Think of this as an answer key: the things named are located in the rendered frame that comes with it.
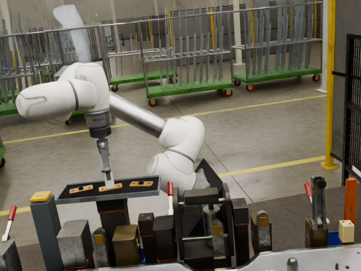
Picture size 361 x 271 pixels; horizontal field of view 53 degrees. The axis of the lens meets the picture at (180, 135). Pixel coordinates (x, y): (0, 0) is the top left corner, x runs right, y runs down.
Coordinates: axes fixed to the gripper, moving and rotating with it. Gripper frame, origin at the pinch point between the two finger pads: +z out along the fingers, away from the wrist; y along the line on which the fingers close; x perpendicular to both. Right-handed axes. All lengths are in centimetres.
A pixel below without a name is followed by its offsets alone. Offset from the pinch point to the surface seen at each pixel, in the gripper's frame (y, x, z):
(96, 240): 20.3, -7.2, 12.0
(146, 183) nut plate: 3.3, 13.2, 3.7
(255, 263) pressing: 40, 39, 20
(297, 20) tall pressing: -662, 482, -19
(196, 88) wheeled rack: -612, 212, 94
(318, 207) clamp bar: 36, 62, 8
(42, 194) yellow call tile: -5.8, -24.8, 4.0
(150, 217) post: 16.9, 11.4, 10.0
